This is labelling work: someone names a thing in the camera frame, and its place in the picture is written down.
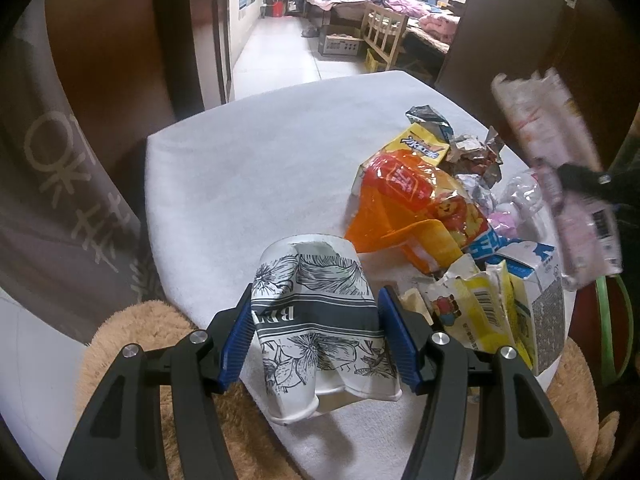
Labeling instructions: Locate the silver foil wrapper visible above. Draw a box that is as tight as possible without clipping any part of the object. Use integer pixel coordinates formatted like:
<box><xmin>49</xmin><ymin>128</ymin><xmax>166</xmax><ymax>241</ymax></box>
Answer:
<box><xmin>404</xmin><ymin>104</ymin><xmax>454</xmax><ymax>139</ymax></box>

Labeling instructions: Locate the bed with pink bedding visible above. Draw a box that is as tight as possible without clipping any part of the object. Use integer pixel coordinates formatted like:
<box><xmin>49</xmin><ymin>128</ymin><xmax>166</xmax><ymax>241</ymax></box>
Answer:
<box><xmin>306</xmin><ymin>0</ymin><xmax>462</xmax><ymax>57</ymax></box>

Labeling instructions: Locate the white pink printed wrapper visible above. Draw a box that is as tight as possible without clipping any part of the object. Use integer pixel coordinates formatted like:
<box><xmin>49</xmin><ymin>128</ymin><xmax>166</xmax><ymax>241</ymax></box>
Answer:
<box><xmin>491</xmin><ymin>69</ymin><xmax>624</xmax><ymax>291</ymax></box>

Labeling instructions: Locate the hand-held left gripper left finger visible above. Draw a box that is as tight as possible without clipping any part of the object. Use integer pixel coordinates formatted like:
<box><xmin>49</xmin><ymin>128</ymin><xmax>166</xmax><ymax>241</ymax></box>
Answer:
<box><xmin>57</xmin><ymin>282</ymin><xmax>261</xmax><ymax>480</ymax></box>

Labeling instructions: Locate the orange snack bag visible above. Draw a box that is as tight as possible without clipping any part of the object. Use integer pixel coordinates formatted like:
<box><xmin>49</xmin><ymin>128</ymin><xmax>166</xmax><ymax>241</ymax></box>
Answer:
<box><xmin>345</xmin><ymin>152</ymin><xmax>493</xmax><ymax>277</ymax></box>

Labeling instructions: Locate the green plastic bin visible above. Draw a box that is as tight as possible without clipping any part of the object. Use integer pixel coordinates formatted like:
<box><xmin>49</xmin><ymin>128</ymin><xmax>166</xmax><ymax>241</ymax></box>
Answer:
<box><xmin>594</xmin><ymin>274</ymin><xmax>635</xmax><ymax>387</ymax></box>

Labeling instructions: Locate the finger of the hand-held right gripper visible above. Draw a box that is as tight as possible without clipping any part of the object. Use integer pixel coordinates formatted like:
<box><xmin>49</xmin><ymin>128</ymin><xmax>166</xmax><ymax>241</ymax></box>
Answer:
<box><xmin>556</xmin><ymin>161</ymin><xmax>622</xmax><ymax>197</ymax></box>

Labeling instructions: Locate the blue white packet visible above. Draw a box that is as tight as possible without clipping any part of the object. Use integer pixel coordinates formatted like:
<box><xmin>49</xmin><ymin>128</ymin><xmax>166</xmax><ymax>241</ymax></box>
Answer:
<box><xmin>464</xmin><ymin>232</ymin><xmax>507</xmax><ymax>262</ymax></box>

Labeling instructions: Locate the floral print paper cup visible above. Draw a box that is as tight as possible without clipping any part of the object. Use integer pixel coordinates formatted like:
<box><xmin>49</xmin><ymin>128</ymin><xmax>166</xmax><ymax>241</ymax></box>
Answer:
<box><xmin>250</xmin><ymin>234</ymin><xmax>404</xmax><ymax>426</ymax></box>

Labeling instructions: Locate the yellow snack bag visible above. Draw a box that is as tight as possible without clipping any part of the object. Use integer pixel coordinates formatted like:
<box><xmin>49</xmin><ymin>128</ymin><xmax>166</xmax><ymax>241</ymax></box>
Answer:
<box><xmin>386</xmin><ymin>126</ymin><xmax>452</xmax><ymax>164</ymax></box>

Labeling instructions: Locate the yellow white crumpled packet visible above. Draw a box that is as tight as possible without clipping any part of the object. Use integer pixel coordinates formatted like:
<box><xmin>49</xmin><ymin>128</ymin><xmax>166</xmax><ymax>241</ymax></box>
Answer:
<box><xmin>419</xmin><ymin>254</ymin><xmax>532</xmax><ymax>357</ymax></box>

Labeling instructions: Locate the pink foil wrapper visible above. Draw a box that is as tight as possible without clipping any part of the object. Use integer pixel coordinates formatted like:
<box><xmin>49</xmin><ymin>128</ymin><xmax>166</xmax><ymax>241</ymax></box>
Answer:
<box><xmin>487</xmin><ymin>210</ymin><xmax>522</xmax><ymax>237</ymax></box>

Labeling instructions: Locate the person's brown fleece clothing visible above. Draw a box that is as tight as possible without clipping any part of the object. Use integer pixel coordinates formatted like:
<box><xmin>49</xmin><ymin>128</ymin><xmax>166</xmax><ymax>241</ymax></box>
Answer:
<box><xmin>74</xmin><ymin>300</ymin><xmax>622</xmax><ymax>480</ymax></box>

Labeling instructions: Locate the wooden chair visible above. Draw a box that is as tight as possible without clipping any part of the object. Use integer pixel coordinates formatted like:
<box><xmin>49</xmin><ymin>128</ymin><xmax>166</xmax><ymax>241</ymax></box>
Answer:
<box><xmin>361</xmin><ymin>2</ymin><xmax>409</xmax><ymax>72</ymax></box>

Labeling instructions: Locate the blue white milk carton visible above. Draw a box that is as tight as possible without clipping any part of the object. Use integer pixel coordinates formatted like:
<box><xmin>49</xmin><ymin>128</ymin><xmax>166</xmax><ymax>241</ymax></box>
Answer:
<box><xmin>492</xmin><ymin>240</ymin><xmax>567</xmax><ymax>377</ymax></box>

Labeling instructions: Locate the grey printed cloth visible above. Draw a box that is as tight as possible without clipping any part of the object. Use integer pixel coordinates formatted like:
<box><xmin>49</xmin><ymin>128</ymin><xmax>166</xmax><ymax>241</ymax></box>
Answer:
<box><xmin>0</xmin><ymin>25</ymin><xmax>167</xmax><ymax>347</ymax></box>

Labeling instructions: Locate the clear plastic bag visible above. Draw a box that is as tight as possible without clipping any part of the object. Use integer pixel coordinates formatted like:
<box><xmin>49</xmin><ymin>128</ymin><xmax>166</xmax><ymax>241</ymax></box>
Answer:
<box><xmin>495</xmin><ymin>169</ymin><xmax>557</xmax><ymax>242</ymax></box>

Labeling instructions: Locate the printed cardboard box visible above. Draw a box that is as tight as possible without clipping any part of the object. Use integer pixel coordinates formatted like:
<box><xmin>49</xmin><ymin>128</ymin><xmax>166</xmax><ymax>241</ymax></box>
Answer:
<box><xmin>317</xmin><ymin>24</ymin><xmax>364</xmax><ymax>59</ymax></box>

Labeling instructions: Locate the dark brown wooden panel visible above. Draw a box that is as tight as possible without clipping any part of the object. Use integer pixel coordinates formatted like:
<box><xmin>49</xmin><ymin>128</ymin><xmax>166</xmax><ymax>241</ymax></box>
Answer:
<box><xmin>434</xmin><ymin>0</ymin><xmax>640</xmax><ymax>161</ymax></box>

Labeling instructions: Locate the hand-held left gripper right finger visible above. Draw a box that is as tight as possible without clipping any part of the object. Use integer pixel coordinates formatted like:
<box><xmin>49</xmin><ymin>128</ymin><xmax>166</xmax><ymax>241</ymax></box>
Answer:
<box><xmin>377</xmin><ymin>285</ymin><xmax>583</xmax><ymax>480</ymax></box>

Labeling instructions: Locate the white table cloth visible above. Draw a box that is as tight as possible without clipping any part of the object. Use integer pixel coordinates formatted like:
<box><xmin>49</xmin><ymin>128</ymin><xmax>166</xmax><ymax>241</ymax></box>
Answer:
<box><xmin>144</xmin><ymin>70</ymin><xmax>576</xmax><ymax>480</ymax></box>

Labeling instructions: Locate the brown wooden door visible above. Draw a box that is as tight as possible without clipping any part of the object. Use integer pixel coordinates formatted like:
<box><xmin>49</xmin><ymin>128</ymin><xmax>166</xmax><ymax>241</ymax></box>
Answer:
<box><xmin>44</xmin><ymin>0</ymin><xmax>233</xmax><ymax>128</ymax></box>

